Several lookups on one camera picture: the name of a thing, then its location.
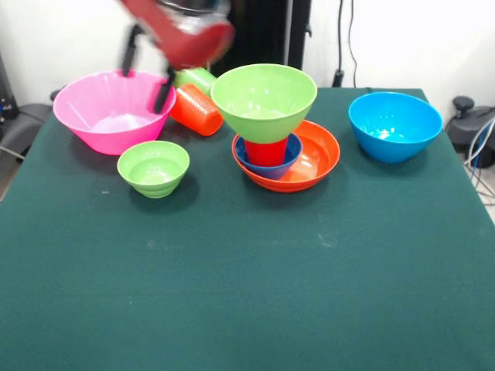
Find red cup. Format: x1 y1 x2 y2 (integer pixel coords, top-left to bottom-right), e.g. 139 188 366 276
244 138 289 166

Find small green bowl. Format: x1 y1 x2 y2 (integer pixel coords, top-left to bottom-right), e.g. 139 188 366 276
117 140 191 199

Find black cable with plug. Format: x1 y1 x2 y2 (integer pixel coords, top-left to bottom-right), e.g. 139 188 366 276
333 0 346 87

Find thin black cable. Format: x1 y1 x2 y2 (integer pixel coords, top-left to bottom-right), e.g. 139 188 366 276
347 0 359 88

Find black equipment box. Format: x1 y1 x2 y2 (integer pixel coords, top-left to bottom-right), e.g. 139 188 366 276
0 53 20 121

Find bundle of floor cables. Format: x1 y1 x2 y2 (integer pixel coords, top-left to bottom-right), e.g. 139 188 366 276
463 115 495 204

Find orange bowl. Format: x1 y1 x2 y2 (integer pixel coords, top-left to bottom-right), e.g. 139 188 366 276
231 119 341 193

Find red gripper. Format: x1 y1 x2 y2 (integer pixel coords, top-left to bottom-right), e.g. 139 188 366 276
119 0 236 115

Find orange cup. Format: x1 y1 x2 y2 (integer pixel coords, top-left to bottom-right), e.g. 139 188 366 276
169 83 225 137

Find green cup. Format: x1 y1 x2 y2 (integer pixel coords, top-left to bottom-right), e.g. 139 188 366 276
172 67 217 98

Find large green bowl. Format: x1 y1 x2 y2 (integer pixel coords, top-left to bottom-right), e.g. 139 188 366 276
210 63 319 144

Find large light blue bowl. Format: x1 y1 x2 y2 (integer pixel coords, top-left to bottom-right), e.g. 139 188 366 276
348 91 443 164

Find dark green table cloth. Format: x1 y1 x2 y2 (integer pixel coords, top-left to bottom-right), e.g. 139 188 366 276
0 85 495 371

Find grey office chair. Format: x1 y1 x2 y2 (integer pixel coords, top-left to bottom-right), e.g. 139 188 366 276
0 103 54 162

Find black chair base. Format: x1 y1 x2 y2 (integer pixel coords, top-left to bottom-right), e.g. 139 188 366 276
444 96 495 169

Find large pink bowl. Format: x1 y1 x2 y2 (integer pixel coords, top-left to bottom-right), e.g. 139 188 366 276
53 70 177 156

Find small dark blue bowl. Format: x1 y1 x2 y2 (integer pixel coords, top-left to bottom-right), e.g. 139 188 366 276
234 132 303 181

